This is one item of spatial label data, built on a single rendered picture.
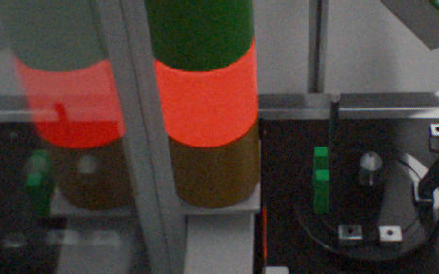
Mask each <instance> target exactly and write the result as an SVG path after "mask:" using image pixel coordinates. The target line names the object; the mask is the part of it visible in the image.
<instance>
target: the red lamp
mask: <svg viewBox="0 0 439 274"><path fill-rule="evenodd" d="M155 68H156V74H157V81H158V87H159V94H161V100H162V107H163V112H164V120H165V127H166V133H167V134H168V135H169V136H172V137H173V138H175V140H176V141H178V142H182V143H184V144H187V145H191V146H197V147H214V146H220V145H224V144H227V143H229V142H233V141H235V140H237V138H238V137H240V136H242V135H243V134H244V133H246V132H247V131H248V130H249V129H250V128H251V127H252V124H253V123H254V120H255V118H256V115H257V86H256V59H255V37H254V41H253V44H252V47H251V49H250V50H249V52H248V53H246V54H245V55H244V56H243V57H242V59H241V60H239V61H238V62H236V63H234V64H232V65H230V66H228V67H225V68H221V69H217V70H212V71H204V72H190V71H182V70H178V69H174V68H169V67H166V66H165V65H163V64H162V63H160V62H159V61H157V62H155Z"/></svg>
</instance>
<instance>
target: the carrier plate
mask: <svg viewBox="0 0 439 274"><path fill-rule="evenodd" d="M430 124H439V118H366V119H338V131H337V146H339V145H343V144H349V143H375V144H381V145H386V146H390V147H396V148H398V149H401V150H403V152H406V153H407V154H408V155H410V156H412V157H413V158H415V159H417V160H418V161H419V162H421V163H422V165H423V166H424V167H426V168H427V169H430V167H431V166H432V165H433V163H434V161H435V160H437V159H438V158H439V154H435V153H431V152H429V142H428V140H429V137H430V132H429V129H430ZM329 128H330V119H264V144H265V176H266V267H284V268H286V269H288V270H289V274H439V228H438V233H437V235H436V238H435V239H434V241H433V243H432V245H431V247H429V248H428V250H427V251H426V252H425V253H424V254H422V255H421V257H420V258H419V259H416V260H415V261H413V262H412V263H410V264H406V265H404V266H401V267H398V268H394V270H390V271H386V272H375V273H367V271H356V270H351V269H346V268H343V267H340V266H337V265H334V264H333V263H331V262H329V261H327V260H325V259H323V258H321V257H320V256H319V255H318V254H317V253H316V252H315V251H314V250H311V249H310V248H309V247H308V245H307V243H306V242H305V241H304V239H303V238H302V236H300V235H299V233H298V230H297V228H296V225H295V222H294V218H293V210H292V209H293V189H294V185H295V182H296V178H297V176H298V174H299V173H300V171H302V170H303V168H304V167H305V165H306V164H307V162H308V161H310V160H311V159H312V158H313V157H314V147H328V146H329Z"/></svg>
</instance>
